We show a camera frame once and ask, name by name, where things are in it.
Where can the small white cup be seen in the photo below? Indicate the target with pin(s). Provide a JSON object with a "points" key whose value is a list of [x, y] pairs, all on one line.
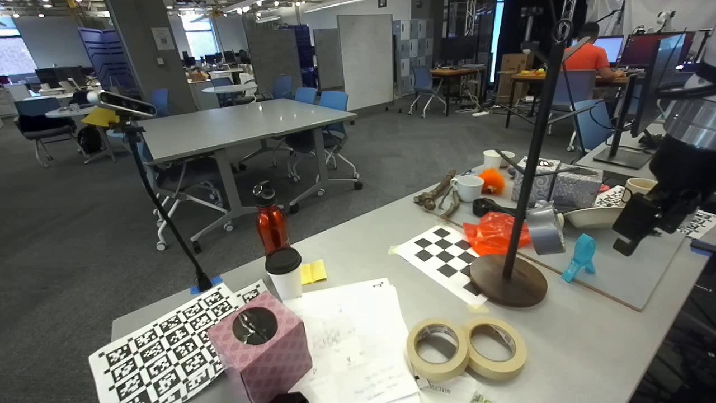
{"points": [[492, 158]]}

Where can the wooden desk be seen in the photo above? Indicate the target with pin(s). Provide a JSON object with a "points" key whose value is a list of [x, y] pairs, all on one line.
{"points": [[458, 73]]}

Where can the red bottle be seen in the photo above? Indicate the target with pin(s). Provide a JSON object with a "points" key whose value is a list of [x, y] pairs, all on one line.
{"points": [[272, 231]]}

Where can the white mug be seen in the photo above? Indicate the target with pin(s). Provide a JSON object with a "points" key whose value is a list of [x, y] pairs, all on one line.
{"points": [[468, 188]]}

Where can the orange fuzzy ball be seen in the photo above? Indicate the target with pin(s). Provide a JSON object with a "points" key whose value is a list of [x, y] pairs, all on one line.
{"points": [[492, 181]]}

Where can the pink patterned tissue box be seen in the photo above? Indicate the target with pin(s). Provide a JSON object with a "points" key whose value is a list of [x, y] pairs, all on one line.
{"points": [[270, 366]]}

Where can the grey swirl patterned cloth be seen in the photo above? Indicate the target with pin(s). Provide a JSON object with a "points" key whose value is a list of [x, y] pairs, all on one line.
{"points": [[567, 191]]}

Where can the blue office chair white base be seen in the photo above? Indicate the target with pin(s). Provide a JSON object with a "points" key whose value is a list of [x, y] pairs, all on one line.
{"points": [[333, 102]]}

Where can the thick brown wooden branch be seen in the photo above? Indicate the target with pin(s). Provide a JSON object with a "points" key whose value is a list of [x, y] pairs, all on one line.
{"points": [[427, 196]]}

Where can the black monitor on stand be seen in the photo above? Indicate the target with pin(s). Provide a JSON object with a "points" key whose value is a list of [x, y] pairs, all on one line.
{"points": [[623, 112]]}

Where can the white partition panel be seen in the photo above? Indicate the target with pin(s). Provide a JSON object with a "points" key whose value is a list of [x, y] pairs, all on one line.
{"points": [[366, 58]]}

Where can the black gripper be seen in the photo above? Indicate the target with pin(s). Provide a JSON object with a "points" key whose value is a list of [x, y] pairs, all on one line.
{"points": [[686, 181]]}

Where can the grey office table white legs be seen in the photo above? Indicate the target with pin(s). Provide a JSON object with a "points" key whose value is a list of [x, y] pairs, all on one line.
{"points": [[237, 123]]}

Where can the black white checkerboard sheet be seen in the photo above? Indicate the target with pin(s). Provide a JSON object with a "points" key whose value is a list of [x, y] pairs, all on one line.
{"points": [[440, 257]]}

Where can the long brown wooden branch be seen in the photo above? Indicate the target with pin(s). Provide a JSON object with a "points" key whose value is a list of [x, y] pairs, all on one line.
{"points": [[450, 203]]}

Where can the beige masking tape roll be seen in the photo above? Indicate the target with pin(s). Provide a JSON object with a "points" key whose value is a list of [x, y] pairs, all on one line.
{"points": [[433, 369], [499, 369]]}

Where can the seated person orange shirt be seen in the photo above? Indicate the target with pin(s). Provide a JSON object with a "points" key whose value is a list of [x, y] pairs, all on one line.
{"points": [[585, 56]]}

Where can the white paper sheets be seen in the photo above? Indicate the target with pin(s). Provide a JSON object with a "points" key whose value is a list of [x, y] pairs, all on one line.
{"points": [[349, 336]]}

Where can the black white marker tag sheet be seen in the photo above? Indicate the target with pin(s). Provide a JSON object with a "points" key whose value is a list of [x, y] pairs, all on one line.
{"points": [[158, 358]]}

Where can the grey flat board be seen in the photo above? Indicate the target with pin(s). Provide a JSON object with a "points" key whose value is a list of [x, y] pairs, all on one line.
{"points": [[633, 275]]}

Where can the beige small bowl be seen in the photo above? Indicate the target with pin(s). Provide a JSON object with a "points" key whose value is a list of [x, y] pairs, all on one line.
{"points": [[641, 186]]}

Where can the grey shallow bowl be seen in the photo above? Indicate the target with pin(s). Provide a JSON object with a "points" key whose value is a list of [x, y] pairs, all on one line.
{"points": [[593, 217]]}

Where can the black pole wooden base holder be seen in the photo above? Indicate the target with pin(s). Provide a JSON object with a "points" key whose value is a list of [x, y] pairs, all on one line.
{"points": [[509, 283]]}

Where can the white crumpled cloth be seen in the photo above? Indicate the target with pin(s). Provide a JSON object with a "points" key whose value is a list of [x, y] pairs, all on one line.
{"points": [[611, 198]]}

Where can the black office chair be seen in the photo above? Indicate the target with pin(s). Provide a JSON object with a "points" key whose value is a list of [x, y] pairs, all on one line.
{"points": [[40, 123]]}

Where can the white cup black lid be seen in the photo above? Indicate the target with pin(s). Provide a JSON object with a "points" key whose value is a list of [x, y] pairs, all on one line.
{"points": [[283, 287]]}

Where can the blue plastic spring clamp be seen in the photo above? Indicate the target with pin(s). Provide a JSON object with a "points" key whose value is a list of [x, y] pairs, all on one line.
{"points": [[581, 257]]}

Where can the orange plastic bag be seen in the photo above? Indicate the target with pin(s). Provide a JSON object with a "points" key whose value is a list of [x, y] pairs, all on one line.
{"points": [[492, 235]]}

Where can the yellow sticky notes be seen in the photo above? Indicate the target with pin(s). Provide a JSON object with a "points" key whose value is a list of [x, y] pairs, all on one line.
{"points": [[313, 271]]}

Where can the black camera on thin stand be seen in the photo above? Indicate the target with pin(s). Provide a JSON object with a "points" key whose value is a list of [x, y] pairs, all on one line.
{"points": [[124, 103]]}

